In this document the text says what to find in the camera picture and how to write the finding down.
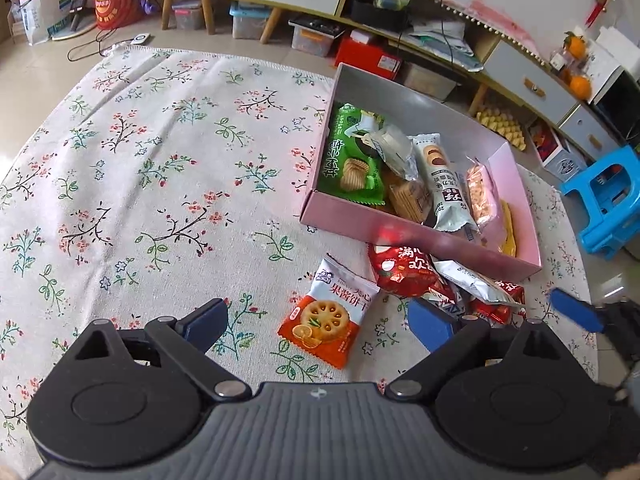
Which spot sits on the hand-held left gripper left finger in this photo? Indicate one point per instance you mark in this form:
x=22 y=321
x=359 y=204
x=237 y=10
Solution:
x=205 y=321

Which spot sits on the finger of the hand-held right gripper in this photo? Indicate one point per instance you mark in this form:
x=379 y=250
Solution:
x=575 y=310

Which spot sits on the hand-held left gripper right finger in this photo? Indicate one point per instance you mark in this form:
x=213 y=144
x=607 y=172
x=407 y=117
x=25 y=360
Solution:
x=431 y=326

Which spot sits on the small silver blue packet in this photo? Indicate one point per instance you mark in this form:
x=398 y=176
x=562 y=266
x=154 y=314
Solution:
x=450 y=306

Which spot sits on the large red snack packet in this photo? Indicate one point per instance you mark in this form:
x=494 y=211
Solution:
x=405 y=270

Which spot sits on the white blue snack packet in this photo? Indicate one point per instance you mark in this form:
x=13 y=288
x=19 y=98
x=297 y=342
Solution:
x=475 y=280

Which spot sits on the small red snack packet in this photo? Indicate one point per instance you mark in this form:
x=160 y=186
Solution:
x=500 y=310

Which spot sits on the yellow snack packet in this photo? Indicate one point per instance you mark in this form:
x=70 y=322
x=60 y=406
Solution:
x=509 y=230

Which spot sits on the orange biscuit packet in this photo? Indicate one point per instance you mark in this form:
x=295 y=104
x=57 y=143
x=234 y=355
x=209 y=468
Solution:
x=322 y=320

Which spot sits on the brown cracker packet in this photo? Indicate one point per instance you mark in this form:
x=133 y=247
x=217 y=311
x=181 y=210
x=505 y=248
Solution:
x=410 y=202

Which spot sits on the pink cardboard box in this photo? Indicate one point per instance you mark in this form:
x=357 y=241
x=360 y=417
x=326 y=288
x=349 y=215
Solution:
x=360 y=215

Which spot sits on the silver cookie packet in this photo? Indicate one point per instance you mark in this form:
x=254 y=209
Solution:
x=447 y=185

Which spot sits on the pink snack packet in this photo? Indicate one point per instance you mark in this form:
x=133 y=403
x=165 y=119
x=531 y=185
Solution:
x=482 y=192

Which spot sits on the pale clear snack packet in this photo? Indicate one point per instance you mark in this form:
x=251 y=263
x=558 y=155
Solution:
x=395 y=152

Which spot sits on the green chips packet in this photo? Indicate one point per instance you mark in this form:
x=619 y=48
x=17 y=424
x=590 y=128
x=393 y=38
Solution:
x=345 y=160

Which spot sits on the blue plastic stool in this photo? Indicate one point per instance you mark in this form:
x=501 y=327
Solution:
x=605 y=195

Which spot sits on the floral mat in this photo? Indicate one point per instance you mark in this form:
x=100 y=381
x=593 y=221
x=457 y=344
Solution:
x=150 y=185

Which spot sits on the white printed box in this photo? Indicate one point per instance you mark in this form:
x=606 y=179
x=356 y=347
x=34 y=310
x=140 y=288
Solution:
x=562 y=157

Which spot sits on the yellow foam sheet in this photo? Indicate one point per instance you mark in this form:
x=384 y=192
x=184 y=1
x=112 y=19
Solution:
x=502 y=127

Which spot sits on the orange fruit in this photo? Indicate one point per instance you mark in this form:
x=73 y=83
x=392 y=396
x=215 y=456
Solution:
x=581 y=88
x=575 y=46

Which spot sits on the plain white box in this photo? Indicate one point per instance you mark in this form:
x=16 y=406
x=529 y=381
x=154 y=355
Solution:
x=615 y=55

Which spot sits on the red box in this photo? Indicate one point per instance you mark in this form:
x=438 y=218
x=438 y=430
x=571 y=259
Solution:
x=367 y=57

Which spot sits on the pile of plastic bags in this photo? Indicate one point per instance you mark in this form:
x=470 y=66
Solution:
x=445 y=45

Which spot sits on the small white device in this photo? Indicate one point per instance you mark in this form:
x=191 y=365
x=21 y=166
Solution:
x=140 y=39

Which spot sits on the blue lid storage bin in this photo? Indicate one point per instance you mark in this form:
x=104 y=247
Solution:
x=250 y=22

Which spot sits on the small clear storage bin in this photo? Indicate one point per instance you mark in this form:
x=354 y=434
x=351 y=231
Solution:
x=189 y=15

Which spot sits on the black box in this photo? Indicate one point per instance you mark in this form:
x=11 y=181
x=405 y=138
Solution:
x=380 y=10

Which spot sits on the pink fringed cloth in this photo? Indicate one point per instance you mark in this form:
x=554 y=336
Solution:
x=450 y=0

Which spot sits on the white paper bag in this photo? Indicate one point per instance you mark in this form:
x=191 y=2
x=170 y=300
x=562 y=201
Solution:
x=42 y=20

